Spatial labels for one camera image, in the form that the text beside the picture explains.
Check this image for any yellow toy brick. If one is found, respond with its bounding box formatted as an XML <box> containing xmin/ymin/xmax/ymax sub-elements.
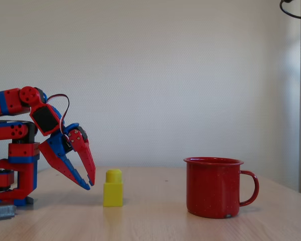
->
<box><xmin>103</xmin><ymin>169</ymin><xmax>124</xmax><ymax>207</ymax></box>

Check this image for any grey metal table clamp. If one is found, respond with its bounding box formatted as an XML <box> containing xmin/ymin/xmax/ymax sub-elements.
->
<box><xmin>0</xmin><ymin>204</ymin><xmax>17</xmax><ymax>222</ymax></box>

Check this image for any red enamel mug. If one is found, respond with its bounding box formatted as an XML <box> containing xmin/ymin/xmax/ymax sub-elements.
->
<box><xmin>183</xmin><ymin>157</ymin><xmax>260</xmax><ymax>219</ymax></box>

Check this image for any red white wrist servo cable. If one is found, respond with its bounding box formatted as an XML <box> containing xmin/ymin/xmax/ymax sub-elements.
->
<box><xmin>46</xmin><ymin>93</ymin><xmax>71</xmax><ymax>137</ymax></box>

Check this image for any black hanging cable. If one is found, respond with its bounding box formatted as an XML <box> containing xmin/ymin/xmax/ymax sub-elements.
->
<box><xmin>279</xmin><ymin>0</ymin><xmax>301</xmax><ymax>21</ymax></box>

